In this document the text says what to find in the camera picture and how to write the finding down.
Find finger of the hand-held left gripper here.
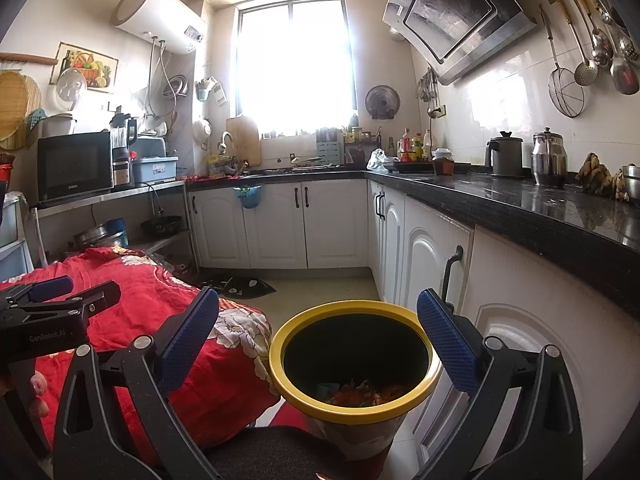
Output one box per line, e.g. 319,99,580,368
29,280,123,319
0,275,75,309

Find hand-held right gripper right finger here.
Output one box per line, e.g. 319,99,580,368
416,287,585,480

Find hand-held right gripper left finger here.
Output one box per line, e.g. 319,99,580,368
52,286,227,480

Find heap of mixed wrappers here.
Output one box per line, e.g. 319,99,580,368
314,379,407,407

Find yellow rimmed trash bin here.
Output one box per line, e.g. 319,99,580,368
268,299,444,462

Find person's left hand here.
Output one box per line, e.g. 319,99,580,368
24,371,52,419

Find plastic drawer cabinet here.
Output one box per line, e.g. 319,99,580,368
0,190,34,282

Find red floral blanket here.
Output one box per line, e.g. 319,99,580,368
0,246,282,467

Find large steel pot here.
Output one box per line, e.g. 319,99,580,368
74,223,117,249

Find blue pot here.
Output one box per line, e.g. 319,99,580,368
105,218,130,249

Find black wok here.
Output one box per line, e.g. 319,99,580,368
140,215,183,236

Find steel shelf rack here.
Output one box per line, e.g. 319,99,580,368
30,179,194,272

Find black microwave oven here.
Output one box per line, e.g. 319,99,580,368
36,131,115,204

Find blue dish box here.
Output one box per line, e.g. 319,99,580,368
132,155,180,184

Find dark fabric seat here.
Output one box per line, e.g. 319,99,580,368
200,425,351,480

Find white kitchen cabinets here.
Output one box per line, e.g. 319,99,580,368
187,179,640,462

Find black blender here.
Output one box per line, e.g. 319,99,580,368
109,112,139,189

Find blue hanging bin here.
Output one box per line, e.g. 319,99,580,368
233,184,264,210

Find black kitchen countertop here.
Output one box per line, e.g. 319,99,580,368
187,160,640,322

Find white pot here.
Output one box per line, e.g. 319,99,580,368
39,113,79,137

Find round bamboo tray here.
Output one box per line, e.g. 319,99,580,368
0,70,44,151

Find red jar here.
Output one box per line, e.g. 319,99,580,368
430,148,456,176

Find grey metal kettle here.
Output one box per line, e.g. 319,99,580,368
484,130,525,177

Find white hanging colander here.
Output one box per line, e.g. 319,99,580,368
192,117,212,149

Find white plastic bag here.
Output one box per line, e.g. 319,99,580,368
367,148,401,171

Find clear round lid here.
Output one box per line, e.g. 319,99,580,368
56,67,89,111

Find cluster of condiment bottles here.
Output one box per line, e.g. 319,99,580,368
397,127,434,161

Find wooden cutting board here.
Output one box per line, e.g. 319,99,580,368
225,115,262,167

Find shiny steel kettle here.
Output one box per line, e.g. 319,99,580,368
530,127,569,189

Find bunch of bananas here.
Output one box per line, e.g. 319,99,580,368
574,152,629,201

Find wooden rolling pin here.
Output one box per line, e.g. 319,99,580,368
0,52,60,66

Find hanging kitchen utensils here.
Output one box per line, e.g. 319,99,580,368
417,67,441,116

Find white water heater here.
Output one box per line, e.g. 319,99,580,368
110,0,207,56

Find window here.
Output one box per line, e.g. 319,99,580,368
234,0,359,137

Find black range hood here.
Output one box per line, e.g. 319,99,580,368
382,0,538,86

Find row of hanging steel ladles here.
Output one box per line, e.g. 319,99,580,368
542,0,640,97

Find fruit wall picture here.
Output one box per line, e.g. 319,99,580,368
49,42,120,94

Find green wall holder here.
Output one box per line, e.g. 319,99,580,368
194,77,226,106

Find wire strainer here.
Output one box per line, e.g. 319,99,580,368
538,4,586,119

